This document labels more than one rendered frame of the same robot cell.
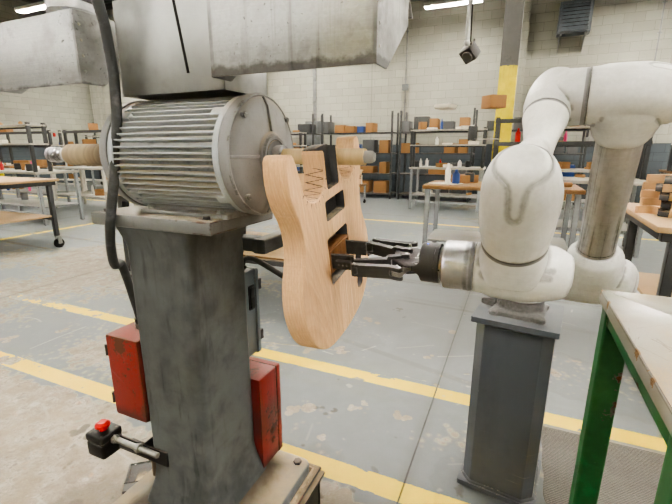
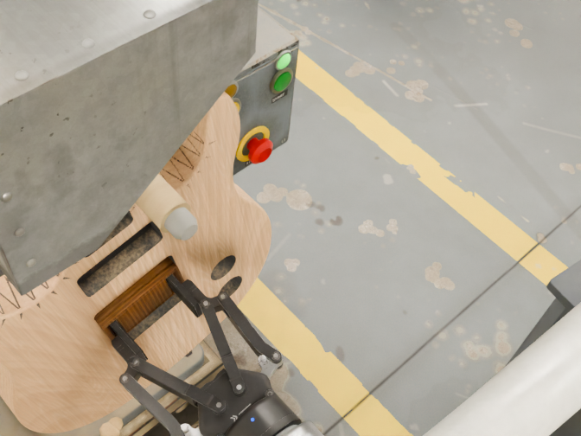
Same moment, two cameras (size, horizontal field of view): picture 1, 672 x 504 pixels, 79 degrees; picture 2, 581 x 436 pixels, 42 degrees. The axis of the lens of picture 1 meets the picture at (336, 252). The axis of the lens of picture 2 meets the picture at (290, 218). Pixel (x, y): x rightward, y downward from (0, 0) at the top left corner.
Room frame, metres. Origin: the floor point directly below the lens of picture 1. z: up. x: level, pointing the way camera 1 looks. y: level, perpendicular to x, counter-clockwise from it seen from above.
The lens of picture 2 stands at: (0.49, -0.26, 1.77)
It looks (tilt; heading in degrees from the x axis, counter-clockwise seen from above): 54 degrees down; 18
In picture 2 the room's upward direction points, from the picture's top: 8 degrees clockwise
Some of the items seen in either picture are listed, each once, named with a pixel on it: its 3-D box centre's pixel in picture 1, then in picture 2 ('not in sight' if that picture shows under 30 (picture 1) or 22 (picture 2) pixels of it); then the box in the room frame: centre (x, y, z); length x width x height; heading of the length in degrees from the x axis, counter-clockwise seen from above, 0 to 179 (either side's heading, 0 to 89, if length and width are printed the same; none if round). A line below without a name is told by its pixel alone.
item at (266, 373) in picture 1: (239, 397); not in sight; (1.15, 0.31, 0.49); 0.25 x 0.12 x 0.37; 66
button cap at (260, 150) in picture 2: not in sight; (256, 147); (1.13, 0.01, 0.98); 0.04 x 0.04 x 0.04; 66
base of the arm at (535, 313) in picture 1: (514, 302); not in sight; (1.37, -0.64, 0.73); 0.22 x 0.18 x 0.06; 59
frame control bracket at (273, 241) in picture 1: (277, 239); not in sight; (1.11, 0.16, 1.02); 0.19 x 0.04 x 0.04; 156
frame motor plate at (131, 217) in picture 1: (185, 214); not in sight; (1.00, 0.37, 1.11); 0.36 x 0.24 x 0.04; 66
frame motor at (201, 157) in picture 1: (203, 156); not in sight; (0.98, 0.31, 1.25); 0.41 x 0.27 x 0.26; 66
